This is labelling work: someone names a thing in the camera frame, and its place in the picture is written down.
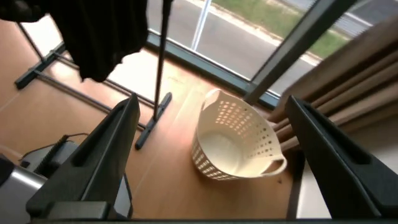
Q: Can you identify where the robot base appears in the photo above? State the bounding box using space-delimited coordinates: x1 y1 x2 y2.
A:
0 133 135 224

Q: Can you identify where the black garment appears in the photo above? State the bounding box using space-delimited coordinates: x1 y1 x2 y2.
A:
0 0 150 83

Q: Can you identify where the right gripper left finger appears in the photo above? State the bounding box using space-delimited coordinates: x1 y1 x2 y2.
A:
25 92 141 219

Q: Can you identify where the white laundry basket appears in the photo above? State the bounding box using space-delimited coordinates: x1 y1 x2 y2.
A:
190 88 288 182

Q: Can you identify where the black clothes rack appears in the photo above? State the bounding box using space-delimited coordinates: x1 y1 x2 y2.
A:
14 0 174 151

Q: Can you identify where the black cable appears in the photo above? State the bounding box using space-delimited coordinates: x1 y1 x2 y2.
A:
17 132 90 175

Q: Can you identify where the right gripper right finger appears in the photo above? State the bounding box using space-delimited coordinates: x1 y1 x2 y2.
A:
284 95 398 219

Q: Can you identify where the brown curtain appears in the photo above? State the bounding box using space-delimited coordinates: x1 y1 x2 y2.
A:
266 15 398 154

